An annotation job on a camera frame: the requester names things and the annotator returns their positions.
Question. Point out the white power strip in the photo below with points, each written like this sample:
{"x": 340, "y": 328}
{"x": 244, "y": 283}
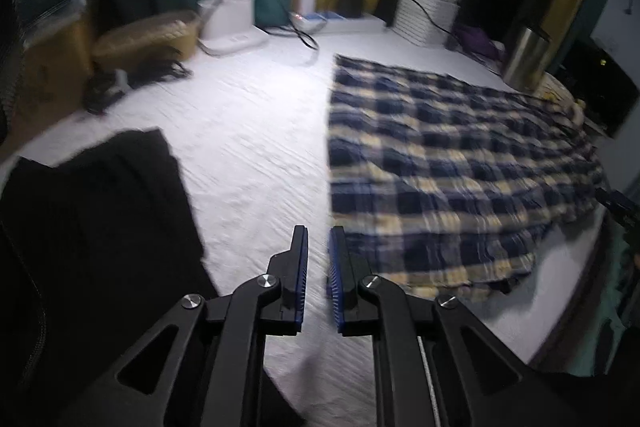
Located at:
{"x": 330, "y": 23}

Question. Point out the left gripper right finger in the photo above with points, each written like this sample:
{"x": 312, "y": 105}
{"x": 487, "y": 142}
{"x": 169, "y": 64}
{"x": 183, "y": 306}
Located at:
{"x": 354, "y": 315}

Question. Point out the stainless steel tumbler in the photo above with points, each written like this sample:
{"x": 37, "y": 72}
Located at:
{"x": 524, "y": 68}

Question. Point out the white charger plug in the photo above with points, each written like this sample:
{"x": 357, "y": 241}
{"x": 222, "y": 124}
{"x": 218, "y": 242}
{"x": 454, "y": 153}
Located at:
{"x": 306, "y": 7}

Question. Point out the black folded garment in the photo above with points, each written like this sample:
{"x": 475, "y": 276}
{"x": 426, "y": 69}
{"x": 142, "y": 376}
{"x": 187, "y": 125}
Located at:
{"x": 94, "y": 252}

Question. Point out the white desk lamp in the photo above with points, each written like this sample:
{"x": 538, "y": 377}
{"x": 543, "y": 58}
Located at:
{"x": 228, "y": 27}

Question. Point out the white perforated plastic basket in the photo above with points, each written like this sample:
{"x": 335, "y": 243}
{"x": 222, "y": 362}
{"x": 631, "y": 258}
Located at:
{"x": 425, "y": 23}

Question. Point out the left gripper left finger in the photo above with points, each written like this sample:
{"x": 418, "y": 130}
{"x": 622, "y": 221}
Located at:
{"x": 284, "y": 315}

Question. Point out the purple cloth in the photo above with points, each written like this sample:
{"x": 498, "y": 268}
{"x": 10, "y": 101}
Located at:
{"x": 475, "y": 42}

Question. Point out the white bear cartoon mug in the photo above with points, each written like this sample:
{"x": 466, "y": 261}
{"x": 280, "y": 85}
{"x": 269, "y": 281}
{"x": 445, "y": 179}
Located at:
{"x": 553, "y": 90}

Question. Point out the brown cardboard box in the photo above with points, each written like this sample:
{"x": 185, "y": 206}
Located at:
{"x": 56, "y": 64}

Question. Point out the blue yellow plaid pants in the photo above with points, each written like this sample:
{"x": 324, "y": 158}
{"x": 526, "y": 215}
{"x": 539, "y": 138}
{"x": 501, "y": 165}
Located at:
{"x": 441, "y": 184}

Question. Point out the tan lidded food container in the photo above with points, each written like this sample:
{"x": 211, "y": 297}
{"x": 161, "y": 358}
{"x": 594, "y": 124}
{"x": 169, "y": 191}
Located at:
{"x": 159, "y": 37}

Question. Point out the black computer monitor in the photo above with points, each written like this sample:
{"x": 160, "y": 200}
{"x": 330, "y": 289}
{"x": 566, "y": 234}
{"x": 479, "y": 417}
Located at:
{"x": 593, "y": 76}

